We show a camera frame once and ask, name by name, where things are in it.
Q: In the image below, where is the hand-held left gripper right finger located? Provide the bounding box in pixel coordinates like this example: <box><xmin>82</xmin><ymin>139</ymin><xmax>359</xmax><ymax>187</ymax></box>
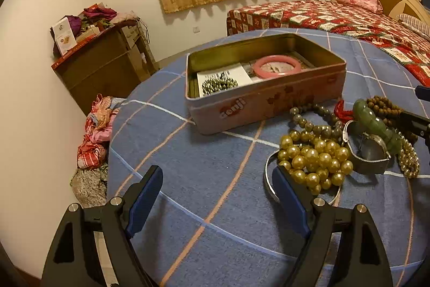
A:
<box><xmin>271</xmin><ymin>165</ymin><xmax>393</xmax><ymax>287</ymax></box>

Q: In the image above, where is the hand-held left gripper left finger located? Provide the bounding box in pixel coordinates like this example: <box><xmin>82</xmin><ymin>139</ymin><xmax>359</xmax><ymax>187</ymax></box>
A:
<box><xmin>40</xmin><ymin>165</ymin><xmax>164</xmax><ymax>287</ymax></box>

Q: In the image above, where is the thin silver bangle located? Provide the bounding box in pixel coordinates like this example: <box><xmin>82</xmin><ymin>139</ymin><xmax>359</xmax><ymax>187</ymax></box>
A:
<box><xmin>264</xmin><ymin>153</ymin><xmax>341</xmax><ymax>207</ymax></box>

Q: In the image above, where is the small cream pearl bracelet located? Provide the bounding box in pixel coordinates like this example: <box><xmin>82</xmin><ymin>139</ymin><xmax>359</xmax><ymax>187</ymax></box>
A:
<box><xmin>396</xmin><ymin>129</ymin><xmax>420</xmax><ymax>179</ymax></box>

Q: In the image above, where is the brown wooden bead bracelet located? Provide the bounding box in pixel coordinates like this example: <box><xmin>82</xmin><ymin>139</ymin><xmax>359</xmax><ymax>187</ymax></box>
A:
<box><xmin>366</xmin><ymin>96</ymin><xmax>419</xmax><ymax>143</ymax></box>

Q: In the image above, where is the gold pearl necklace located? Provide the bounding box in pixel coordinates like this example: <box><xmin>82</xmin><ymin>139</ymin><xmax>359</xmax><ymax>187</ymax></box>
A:
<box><xmin>277</xmin><ymin>130</ymin><xmax>354</xmax><ymax>196</ymax></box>

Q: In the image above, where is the green jade bangle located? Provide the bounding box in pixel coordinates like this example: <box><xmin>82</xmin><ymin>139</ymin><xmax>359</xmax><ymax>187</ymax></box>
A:
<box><xmin>353</xmin><ymin>99</ymin><xmax>403</xmax><ymax>155</ymax></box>

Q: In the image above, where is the silver metal band watch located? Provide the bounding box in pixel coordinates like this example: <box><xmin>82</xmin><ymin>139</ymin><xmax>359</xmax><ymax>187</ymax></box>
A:
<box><xmin>343</xmin><ymin>121</ymin><xmax>393</xmax><ymax>174</ymax></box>

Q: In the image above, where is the grey stone bead necklace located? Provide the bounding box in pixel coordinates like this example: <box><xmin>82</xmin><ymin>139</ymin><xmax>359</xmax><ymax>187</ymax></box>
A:
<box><xmin>289</xmin><ymin>103</ymin><xmax>344</xmax><ymax>141</ymax></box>

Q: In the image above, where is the red cord necklace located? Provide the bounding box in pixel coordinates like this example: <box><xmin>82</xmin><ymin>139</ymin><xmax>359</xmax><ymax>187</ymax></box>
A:
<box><xmin>334</xmin><ymin>100</ymin><xmax>355</xmax><ymax>123</ymax></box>

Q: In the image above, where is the pink metal tin box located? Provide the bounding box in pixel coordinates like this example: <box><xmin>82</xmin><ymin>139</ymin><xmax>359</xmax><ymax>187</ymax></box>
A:
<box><xmin>186</xmin><ymin>33</ymin><xmax>347</xmax><ymax>136</ymax></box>

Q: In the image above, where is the grey patterned bag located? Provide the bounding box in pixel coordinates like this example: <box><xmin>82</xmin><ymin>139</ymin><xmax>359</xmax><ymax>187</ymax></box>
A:
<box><xmin>70</xmin><ymin>168</ymin><xmax>108</xmax><ymax>208</ymax></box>

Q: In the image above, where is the striped pillow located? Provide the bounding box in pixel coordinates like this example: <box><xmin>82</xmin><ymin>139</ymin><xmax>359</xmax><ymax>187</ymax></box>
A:
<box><xmin>397</xmin><ymin>13</ymin><xmax>430</xmax><ymax>35</ymax></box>

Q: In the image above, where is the blue plaid tablecloth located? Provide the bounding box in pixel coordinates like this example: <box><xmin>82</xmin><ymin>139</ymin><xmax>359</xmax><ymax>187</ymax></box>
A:
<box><xmin>107</xmin><ymin>27</ymin><xmax>430</xmax><ymax>287</ymax></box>

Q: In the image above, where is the colourful clothes pile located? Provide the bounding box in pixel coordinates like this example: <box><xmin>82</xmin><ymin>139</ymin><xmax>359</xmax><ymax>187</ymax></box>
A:
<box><xmin>77</xmin><ymin>94</ymin><xmax>126</xmax><ymax>170</ymax></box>

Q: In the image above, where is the pink floral pillow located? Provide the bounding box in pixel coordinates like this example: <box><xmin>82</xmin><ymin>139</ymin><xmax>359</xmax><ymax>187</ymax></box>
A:
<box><xmin>334</xmin><ymin>0</ymin><xmax>384</xmax><ymax>13</ymax></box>

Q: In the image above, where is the red patterned bed blanket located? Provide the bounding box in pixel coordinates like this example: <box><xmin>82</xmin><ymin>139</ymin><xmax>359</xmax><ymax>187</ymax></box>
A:
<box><xmin>226</xmin><ymin>0</ymin><xmax>430</xmax><ymax>87</ymax></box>

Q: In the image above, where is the brown wooden cabinet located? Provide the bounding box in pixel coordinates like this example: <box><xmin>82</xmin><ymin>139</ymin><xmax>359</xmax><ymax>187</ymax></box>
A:
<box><xmin>54</xmin><ymin>20</ymin><xmax>158</xmax><ymax>116</ymax></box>

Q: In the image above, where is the pink bangle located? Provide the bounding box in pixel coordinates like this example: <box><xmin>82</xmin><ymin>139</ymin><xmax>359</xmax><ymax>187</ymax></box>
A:
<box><xmin>253</xmin><ymin>55</ymin><xmax>307</xmax><ymax>78</ymax></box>

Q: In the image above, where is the white paper booklet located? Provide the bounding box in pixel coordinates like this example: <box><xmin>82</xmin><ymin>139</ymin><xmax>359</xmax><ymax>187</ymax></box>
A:
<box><xmin>196</xmin><ymin>63</ymin><xmax>253</xmax><ymax>97</ymax></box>

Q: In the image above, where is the beige cardboard box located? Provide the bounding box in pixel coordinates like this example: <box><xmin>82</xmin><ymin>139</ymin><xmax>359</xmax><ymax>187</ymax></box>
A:
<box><xmin>77</xmin><ymin>26</ymin><xmax>101</xmax><ymax>40</ymax></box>

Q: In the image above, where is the pale pink cloth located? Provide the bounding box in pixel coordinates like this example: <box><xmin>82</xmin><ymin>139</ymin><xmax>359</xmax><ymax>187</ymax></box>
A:
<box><xmin>109</xmin><ymin>12</ymin><xmax>138</xmax><ymax>25</ymax></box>

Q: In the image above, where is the white printed box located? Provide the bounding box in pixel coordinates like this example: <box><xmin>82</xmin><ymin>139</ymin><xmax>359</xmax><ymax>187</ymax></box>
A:
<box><xmin>51</xmin><ymin>17</ymin><xmax>77</xmax><ymax>55</ymax></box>

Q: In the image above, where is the purple cloth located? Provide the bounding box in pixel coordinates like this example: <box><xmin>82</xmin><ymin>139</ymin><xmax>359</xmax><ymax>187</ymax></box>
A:
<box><xmin>64</xmin><ymin>15</ymin><xmax>83</xmax><ymax>37</ymax></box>

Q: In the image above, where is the maroon cloth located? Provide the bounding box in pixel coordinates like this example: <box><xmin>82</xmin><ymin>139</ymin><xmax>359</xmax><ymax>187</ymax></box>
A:
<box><xmin>83</xmin><ymin>6</ymin><xmax>117</xmax><ymax>22</ymax></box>

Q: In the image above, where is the green bead bracelet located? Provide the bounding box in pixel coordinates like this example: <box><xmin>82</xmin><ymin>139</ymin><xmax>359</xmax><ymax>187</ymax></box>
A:
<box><xmin>200</xmin><ymin>78</ymin><xmax>238</xmax><ymax>95</ymax></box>

